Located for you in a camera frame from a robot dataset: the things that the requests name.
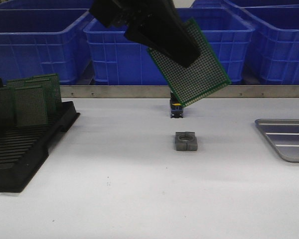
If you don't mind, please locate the silver metal tray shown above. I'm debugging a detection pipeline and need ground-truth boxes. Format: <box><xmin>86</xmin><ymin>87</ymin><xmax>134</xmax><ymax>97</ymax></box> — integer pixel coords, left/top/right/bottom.
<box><xmin>255</xmin><ymin>119</ymin><xmax>299</xmax><ymax>162</ymax></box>

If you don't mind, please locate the left blue plastic crate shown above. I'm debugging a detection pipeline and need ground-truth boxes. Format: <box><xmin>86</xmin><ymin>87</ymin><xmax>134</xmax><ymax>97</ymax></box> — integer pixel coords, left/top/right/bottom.
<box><xmin>0</xmin><ymin>9</ymin><xmax>93</xmax><ymax>85</ymax></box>

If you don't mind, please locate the blue plastic crate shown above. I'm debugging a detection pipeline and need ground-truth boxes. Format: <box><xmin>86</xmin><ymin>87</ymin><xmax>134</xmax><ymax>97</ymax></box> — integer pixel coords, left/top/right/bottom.
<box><xmin>0</xmin><ymin>9</ymin><xmax>93</xmax><ymax>85</ymax></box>
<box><xmin>241</xmin><ymin>6</ymin><xmax>299</xmax><ymax>85</ymax></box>
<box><xmin>84</xmin><ymin>7</ymin><xmax>254</xmax><ymax>86</ymax></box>

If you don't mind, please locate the green circuit board left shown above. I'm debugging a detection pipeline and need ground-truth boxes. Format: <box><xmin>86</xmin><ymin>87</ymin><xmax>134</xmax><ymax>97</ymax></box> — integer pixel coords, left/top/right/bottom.
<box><xmin>0</xmin><ymin>87</ymin><xmax>15</xmax><ymax>131</ymax></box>

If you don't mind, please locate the back left blue crate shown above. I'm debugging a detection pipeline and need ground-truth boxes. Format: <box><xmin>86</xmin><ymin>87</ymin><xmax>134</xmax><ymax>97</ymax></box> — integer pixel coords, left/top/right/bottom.
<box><xmin>0</xmin><ymin>0</ymin><xmax>94</xmax><ymax>10</ymax></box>

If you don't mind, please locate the green circuit board rear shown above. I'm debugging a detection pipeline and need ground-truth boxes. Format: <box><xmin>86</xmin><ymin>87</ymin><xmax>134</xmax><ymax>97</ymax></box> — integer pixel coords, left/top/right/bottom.
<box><xmin>32</xmin><ymin>73</ymin><xmax>62</xmax><ymax>110</ymax></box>

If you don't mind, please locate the red emergency stop button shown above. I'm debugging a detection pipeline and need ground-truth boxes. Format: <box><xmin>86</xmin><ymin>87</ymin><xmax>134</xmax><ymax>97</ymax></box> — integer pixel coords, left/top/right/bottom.
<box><xmin>169</xmin><ymin>92</ymin><xmax>183</xmax><ymax>118</ymax></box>

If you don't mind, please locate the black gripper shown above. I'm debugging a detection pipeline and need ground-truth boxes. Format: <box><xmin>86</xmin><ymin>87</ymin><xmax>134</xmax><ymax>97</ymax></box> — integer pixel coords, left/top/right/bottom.
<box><xmin>89</xmin><ymin>0</ymin><xmax>200</xmax><ymax>68</ymax></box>

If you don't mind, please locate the back right blue crate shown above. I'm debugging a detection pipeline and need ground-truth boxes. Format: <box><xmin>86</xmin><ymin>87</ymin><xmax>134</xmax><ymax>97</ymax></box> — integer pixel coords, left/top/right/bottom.
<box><xmin>190</xmin><ymin>0</ymin><xmax>299</xmax><ymax>10</ymax></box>

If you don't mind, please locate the grey metal clamp block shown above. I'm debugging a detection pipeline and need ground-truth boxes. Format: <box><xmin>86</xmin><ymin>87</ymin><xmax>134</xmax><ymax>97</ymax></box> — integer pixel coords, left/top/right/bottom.
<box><xmin>174</xmin><ymin>131</ymin><xmax>198</xmax><ymax>151</ymax></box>

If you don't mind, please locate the black slotted board rack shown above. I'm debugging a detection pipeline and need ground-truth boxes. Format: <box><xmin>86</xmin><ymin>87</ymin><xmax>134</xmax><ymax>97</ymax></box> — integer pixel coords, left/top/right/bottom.
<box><xmin>0</xmin><ymin>101</ymin><xmax>80</xmax><ymax>193</ymax></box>

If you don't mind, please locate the green perforated circuit board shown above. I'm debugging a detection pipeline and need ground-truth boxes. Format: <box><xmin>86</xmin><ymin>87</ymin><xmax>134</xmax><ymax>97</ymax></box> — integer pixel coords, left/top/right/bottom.
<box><xmin>148</xmin><ymin>18</ymin><xmax>231</xmax><ymax>107</ymax></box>

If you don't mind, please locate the right blue plastic crate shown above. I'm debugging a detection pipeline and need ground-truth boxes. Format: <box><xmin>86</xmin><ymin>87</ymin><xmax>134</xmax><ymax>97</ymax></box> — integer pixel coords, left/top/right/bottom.
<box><xmin>241</xmin><ymin>6</ymin><xmax>299</xmax><ymax>85</ymax></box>

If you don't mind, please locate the center blue plastic crate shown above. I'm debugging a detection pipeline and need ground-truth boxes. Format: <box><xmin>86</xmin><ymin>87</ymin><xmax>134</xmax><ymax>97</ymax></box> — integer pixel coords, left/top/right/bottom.
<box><xmin>84</xmin><ymin>7</ymin><xmax>254</xmax><ymax>86</ymax></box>

